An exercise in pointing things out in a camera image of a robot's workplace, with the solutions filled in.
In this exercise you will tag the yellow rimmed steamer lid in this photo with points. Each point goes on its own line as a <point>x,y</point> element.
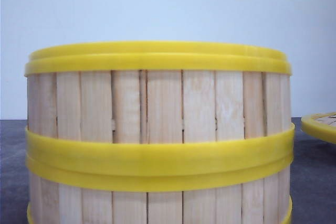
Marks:
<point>321,126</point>

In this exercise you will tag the front bamboo steamer basket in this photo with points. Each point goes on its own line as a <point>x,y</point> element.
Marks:
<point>244,191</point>

